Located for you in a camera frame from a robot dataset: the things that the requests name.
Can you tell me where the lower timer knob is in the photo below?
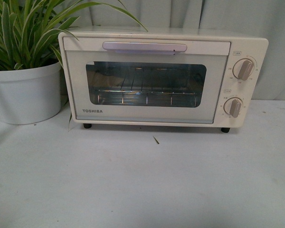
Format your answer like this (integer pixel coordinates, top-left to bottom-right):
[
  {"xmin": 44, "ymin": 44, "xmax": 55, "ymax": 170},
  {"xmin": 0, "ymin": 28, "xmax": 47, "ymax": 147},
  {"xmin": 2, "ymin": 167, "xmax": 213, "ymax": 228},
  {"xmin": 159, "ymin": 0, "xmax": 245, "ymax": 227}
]
[{"xmin": 224, "ymin": 97, "xmax": 243, "ymax": 118}]

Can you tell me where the cream Toshiba toaster oven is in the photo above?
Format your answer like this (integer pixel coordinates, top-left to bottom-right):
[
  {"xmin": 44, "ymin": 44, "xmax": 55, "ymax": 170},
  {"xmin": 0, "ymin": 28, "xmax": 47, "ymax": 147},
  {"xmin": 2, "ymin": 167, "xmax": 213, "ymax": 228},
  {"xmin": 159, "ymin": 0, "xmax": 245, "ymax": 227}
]
[{"xmin": 58, "ymin": 26, "xmax": 268, "ymax": 133}]

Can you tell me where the white plastic plant pot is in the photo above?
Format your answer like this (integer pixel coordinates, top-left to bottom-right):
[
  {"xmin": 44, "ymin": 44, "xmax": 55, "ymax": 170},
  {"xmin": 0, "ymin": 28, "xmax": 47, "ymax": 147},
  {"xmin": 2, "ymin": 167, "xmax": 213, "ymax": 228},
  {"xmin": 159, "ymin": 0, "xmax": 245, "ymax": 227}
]
[{"xmin": 0, "ymin": 63, "xmax": 61, "ymax": 125}]

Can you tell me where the metal oven rack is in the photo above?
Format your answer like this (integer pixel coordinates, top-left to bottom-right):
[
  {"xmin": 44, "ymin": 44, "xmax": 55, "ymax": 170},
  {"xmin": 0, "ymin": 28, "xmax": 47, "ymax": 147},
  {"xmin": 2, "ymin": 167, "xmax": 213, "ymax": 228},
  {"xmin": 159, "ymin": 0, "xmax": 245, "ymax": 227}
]
[{"xmin": 89, "ymin": 66, "xmax": 205, "ymax": 108}]

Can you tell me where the upper temperature knob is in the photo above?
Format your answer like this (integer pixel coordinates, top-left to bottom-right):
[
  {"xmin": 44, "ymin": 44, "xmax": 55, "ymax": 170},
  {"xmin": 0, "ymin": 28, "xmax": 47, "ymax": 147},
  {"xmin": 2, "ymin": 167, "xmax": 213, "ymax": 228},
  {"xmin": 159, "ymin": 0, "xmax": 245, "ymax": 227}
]
[{"xmin": 233, "ymin": 59, "xmax": 254, "ymax": 81}]

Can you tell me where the green striped leafy plant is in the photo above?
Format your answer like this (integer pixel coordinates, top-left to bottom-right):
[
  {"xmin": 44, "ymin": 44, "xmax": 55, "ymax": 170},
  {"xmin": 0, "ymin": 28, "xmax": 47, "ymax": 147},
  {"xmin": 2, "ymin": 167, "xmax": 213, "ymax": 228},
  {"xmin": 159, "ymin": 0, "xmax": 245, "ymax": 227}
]
[{"xmin": 0, "ymin": 0, "xmax": 149, "ymax": 71}]

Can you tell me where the beige oven door handle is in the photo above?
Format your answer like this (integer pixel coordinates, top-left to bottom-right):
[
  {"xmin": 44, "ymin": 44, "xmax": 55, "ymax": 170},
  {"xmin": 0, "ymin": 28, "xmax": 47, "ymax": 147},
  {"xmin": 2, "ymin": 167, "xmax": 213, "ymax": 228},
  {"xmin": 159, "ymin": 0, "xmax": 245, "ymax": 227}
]
[{"xmin": 102, "ymin": 42, "xmax": 187, "ymax": 55}]

